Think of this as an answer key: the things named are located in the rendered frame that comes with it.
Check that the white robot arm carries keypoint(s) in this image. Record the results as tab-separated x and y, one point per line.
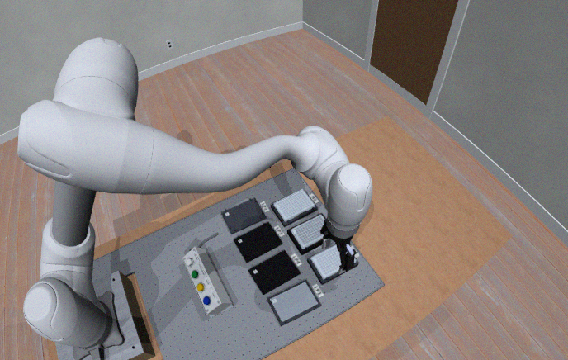
87	137

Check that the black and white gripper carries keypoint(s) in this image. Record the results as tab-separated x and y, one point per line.
343	246

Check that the grey button panel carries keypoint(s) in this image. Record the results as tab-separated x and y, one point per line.
206	281

